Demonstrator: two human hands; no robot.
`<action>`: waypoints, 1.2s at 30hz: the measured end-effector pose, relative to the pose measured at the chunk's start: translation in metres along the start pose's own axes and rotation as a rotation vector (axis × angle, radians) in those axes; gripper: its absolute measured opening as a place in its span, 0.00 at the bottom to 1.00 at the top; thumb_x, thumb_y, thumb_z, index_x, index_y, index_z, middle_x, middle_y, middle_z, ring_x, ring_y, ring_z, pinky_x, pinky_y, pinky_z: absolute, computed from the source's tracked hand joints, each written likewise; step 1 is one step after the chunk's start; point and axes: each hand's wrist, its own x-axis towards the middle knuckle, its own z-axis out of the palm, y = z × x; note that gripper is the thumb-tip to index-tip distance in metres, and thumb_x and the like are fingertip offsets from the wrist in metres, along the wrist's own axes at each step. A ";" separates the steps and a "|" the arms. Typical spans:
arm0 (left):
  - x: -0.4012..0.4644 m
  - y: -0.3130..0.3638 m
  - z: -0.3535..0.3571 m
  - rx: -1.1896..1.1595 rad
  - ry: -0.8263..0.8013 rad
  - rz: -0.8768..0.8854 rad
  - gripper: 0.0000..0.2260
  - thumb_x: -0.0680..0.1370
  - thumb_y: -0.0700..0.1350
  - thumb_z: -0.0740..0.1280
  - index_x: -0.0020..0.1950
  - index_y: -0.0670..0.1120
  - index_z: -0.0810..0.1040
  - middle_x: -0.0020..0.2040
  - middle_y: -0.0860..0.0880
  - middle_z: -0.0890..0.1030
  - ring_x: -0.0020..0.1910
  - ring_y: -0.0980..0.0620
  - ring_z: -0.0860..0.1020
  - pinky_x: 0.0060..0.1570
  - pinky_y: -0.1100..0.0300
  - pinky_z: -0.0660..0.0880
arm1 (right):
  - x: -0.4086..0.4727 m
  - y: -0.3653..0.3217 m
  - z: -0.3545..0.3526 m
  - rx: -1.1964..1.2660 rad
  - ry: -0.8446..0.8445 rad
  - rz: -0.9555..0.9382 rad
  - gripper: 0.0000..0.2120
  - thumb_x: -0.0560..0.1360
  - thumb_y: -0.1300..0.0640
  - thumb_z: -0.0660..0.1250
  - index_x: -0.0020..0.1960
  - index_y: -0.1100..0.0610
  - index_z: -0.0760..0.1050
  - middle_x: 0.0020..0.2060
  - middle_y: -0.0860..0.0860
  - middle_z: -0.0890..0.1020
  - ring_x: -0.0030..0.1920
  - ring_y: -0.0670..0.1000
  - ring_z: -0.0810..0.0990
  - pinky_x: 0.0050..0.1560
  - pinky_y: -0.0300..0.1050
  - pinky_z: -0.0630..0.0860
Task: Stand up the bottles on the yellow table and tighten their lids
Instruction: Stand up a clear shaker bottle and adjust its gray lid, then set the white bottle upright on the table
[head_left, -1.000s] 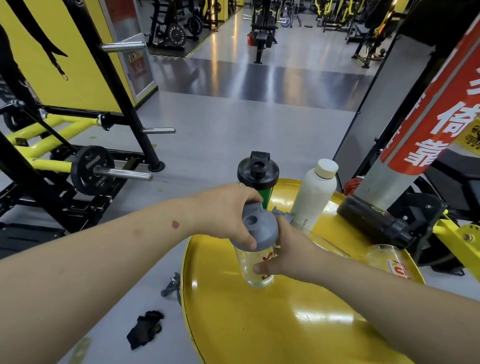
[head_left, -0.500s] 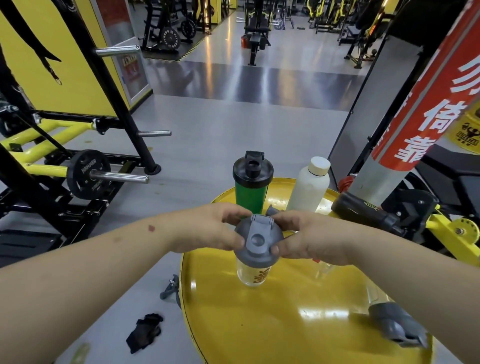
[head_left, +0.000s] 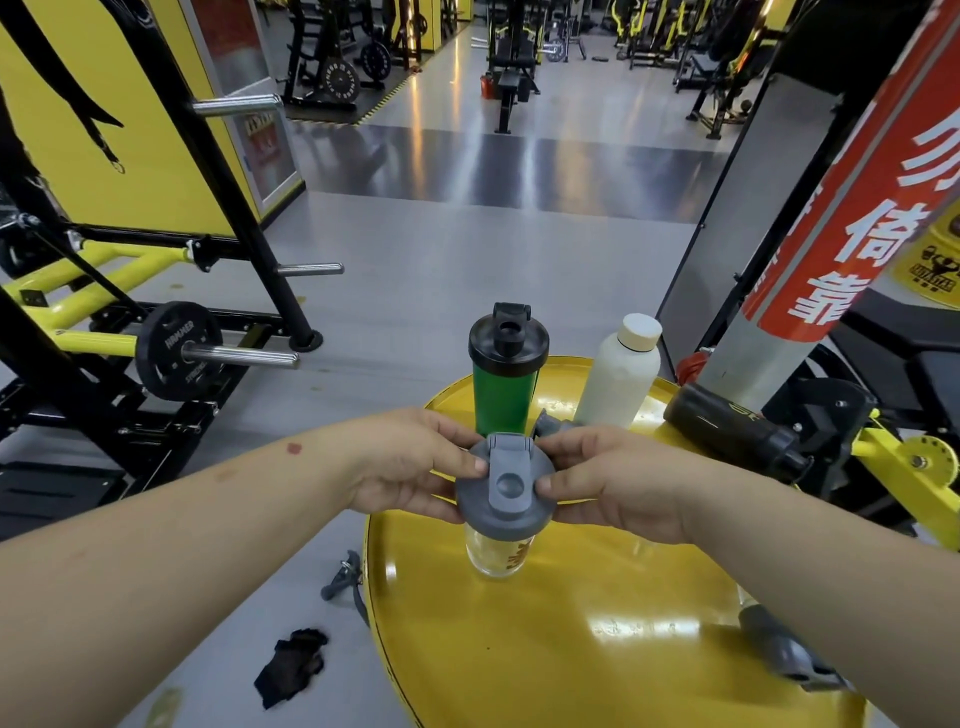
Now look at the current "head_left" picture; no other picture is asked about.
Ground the black glove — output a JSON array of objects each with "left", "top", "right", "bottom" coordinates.
[{"left": 253, "top": 628, "right": 330, "bottom": 712}]

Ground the grey mirror panel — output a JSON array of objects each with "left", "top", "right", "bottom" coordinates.
[{"left": 656, "top": 71, "right": 845, "bottom": 384}]

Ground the white bottle cream cap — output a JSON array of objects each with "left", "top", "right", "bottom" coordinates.
[{"left": 573, "top": 312, "right": 664, "bottom": 430}]

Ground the green shaker bottle black lid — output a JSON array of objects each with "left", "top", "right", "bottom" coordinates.
[{"left": 468, "top": 302, "right": 551, "bottom": 439}]

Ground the person's left hand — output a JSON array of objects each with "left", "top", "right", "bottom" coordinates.
[{"left": 341, "top": 408, "right": 489, "bottom": 525}]

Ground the black and yellow weight machine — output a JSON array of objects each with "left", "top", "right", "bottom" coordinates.
[{"left": 0, "top": 0, "right": 345, "bottom": 489}]

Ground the black bench machine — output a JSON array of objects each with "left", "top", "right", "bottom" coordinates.
[{"left": 479, "top": 0, "right": 541, "bottom": 136}]

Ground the black hanging strap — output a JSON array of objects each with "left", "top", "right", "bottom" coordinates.
[{"left": 0, "top": 0, "right": 127, "bottom": 175}]

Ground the framed red poster panel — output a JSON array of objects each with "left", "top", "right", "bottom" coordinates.
[{"left": 179, "top": 0, "right": 305, "bottom": 219}]

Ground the red and silver pole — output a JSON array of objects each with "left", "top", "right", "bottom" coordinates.
[{"left": 697, "top": 0, "right": 960, "bottom": 412}]

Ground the black weight plate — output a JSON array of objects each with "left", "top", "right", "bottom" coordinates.
[{"left": 134, "top": 301, "right": 225, "bottom": 403}]

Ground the black plate-loaded machine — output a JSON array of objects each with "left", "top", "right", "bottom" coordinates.
[{"left": 281, "top": 0, "right": 421, "bottom": 114}]

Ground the yellow round table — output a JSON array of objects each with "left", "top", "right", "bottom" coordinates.
[{"left": 363, "top": 356, "right": 868, "bottom": 728}]

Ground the person's right hand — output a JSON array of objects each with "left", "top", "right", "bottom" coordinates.
[{"left": 533, "top": 425, "right": 714, "bottom": 547}]

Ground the black floor platform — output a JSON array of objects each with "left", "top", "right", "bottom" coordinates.
[{"left": 0, "top": 461, "right": 125, "bottom": 541}]

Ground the person's left forearm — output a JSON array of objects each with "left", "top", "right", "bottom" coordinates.
[{"left": 0, "top": 427, "right": 358, "bottom": 728}]

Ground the yellow drum with black print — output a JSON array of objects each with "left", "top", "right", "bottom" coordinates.
[{"left": 892, "top": 202, "right": 960, "bottom": 310}]

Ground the black padded bench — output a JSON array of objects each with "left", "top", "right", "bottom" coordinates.
[{"left": 824, "top": 288, "right": 960, "bottom": 451}]

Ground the person's right forearm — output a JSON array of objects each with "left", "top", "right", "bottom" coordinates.
[{"left": 678, "top": 468, "right": 960, "bottom": 728}]

